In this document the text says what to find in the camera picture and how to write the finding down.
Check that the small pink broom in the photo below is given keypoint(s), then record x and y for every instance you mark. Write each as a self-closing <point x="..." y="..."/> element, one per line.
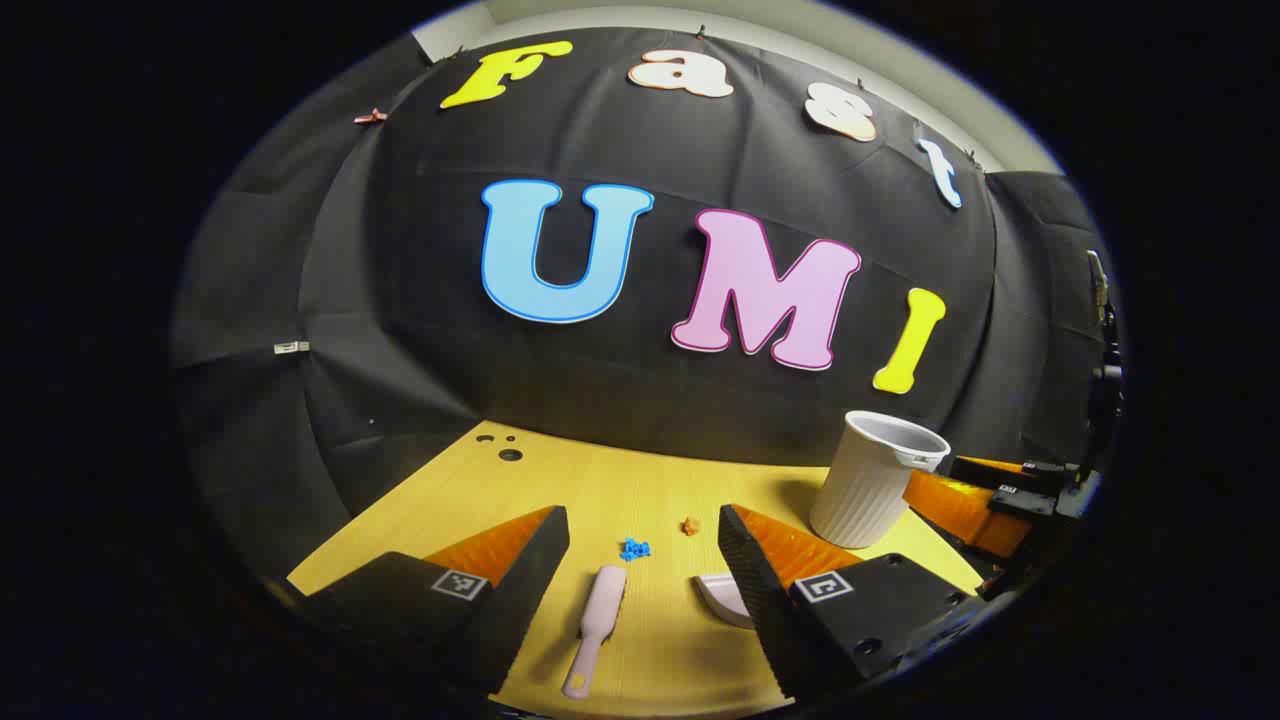
<point x="600" y="610"/>

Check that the white cloth clip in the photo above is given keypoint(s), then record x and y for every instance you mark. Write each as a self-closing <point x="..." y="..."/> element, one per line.
<point x="291" y="347"/>

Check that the blue paper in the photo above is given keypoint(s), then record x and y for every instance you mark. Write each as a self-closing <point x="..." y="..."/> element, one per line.
<point x="634" y="549"/>

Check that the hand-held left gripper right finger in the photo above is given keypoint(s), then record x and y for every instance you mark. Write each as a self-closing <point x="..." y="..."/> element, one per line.
<point x="760" y="580"/>

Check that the red cloth clip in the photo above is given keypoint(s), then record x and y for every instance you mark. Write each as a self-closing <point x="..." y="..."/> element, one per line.
<point x="370" y="116"/>

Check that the black backdrop cloth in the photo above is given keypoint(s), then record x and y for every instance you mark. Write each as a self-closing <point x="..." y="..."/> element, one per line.
<point x="400" y="300"/>

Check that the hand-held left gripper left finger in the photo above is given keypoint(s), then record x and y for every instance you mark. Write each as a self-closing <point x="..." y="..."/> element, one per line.
<point x="520" y="590"/>

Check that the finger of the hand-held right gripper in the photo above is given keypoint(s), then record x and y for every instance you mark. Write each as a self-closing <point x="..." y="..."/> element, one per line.
<point x="960" y="510"/>
<point x="1030" y="477"/>

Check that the pink dustpan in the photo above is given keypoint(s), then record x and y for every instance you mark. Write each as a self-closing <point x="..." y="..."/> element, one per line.
<point x="722" y="597"/>

